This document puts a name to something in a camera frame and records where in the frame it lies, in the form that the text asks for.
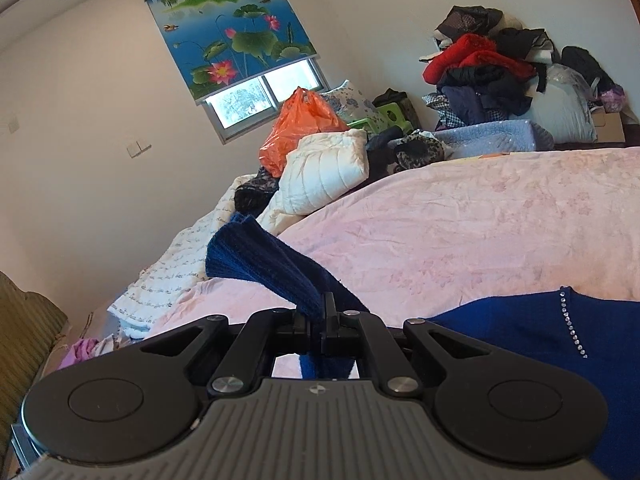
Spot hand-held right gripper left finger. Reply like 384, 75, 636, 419
139, 307, 313, 397

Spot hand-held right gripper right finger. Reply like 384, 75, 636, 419
321, 291, 485, 397

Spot blue knit sweater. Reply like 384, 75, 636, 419
206, 212, 640, 480

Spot dark patterned clothes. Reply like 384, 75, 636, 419
234, 167, 281, 213

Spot pile of dark clothes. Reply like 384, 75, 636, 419
422, 5, 561, 131

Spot white printed quilt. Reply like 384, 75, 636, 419
107, 175, 281, 341

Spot white quilted jacket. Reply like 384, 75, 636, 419
270, 128, 371, 218

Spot pink blanket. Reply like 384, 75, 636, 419
107, 146, 640, 351

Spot leopard print cloth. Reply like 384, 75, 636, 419
392, 130, 448, 173

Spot orange plastic bag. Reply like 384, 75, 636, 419
258, 87, 350, 178

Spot pink purple cloth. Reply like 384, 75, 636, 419
59, 337, 101, 371

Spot green plastic stool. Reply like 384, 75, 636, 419
347, 102, 416, 133

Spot floral pillow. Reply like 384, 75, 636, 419
320, 80, 388, 128

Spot black bag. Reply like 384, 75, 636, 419
372, 89, 408, 108

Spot window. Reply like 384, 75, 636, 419
204, 57, 328, 143

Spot light blue folded blanket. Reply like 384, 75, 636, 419
400, 119, 543, 158

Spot olive striped cushion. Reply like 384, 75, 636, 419
0, 270, 68, 456

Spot red garment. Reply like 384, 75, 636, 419
422, 34, 536, 86

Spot white bedding bundle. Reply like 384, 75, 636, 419
525, 92, 601, 148

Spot lotus print roller blind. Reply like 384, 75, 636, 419
144, 0, 319, 107

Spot clear plastic bag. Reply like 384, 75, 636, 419
545, 62, 596, 101

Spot cardboard box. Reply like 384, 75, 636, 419
592, 110, 626, 143

